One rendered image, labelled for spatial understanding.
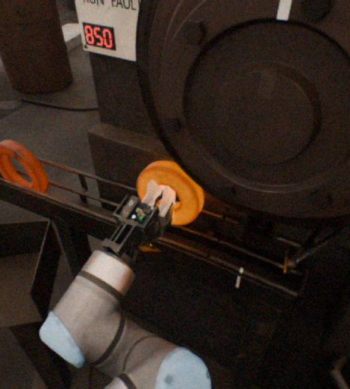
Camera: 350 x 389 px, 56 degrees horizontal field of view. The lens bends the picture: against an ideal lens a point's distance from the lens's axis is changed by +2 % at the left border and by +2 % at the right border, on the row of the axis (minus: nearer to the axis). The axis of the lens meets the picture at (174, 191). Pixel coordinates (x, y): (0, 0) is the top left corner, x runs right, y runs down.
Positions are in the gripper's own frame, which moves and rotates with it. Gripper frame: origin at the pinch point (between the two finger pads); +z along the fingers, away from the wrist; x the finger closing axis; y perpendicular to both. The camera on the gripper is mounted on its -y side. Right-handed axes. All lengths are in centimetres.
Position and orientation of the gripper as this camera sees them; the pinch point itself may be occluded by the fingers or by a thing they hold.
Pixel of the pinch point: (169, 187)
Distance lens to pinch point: 71.2
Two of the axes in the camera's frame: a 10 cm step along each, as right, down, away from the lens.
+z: 4.7, -7.5, 4.5
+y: -1.3, -5.7, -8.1
